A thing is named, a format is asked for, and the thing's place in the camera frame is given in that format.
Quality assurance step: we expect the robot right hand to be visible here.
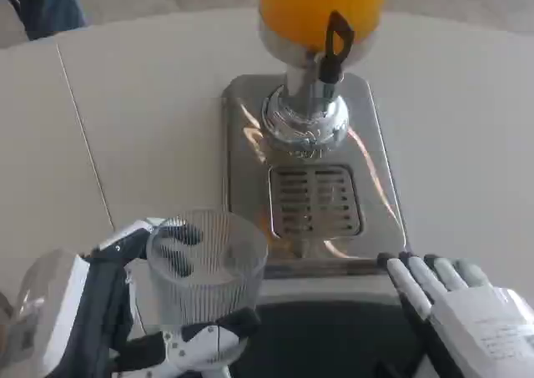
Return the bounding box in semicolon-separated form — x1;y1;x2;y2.
376;250;534;378

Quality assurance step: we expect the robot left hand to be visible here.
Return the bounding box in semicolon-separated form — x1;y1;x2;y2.
15;217;263;378

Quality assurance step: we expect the clear ribbed glass cup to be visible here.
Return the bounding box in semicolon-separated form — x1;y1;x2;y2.
145;209;270;327

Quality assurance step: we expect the black robot torso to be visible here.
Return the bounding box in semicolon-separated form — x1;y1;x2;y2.
224;299;454;378

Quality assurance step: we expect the steel drip tray grid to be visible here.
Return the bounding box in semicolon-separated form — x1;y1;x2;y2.
268;164;365;239

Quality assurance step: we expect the orange juice drink dispenser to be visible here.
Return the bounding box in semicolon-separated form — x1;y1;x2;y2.
220;0;409;273

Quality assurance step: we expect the person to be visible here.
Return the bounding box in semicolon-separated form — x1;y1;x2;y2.
0;0;88;42

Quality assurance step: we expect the black tap handle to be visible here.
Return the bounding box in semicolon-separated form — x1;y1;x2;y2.
318;10;356;85

